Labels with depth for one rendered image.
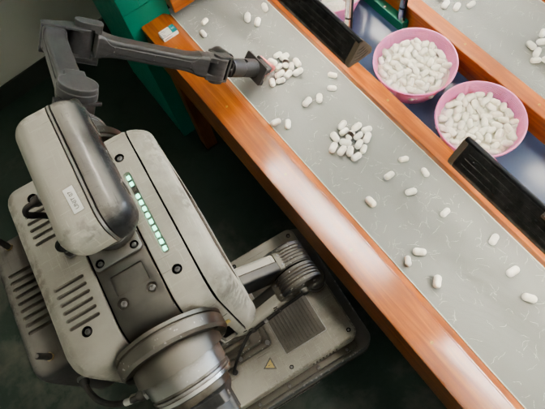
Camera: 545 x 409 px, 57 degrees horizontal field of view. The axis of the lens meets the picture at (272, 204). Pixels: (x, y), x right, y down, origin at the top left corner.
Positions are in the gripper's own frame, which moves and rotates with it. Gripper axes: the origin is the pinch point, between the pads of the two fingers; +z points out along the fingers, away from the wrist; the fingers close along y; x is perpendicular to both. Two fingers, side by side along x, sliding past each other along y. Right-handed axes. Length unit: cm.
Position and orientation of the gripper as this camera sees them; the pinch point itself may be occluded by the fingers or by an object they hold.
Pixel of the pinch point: (272, 68)
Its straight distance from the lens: 172.6
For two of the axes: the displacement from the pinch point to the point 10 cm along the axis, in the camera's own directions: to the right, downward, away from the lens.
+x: -4.4, 6.8, 5.9
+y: -5.9, -7.1, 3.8
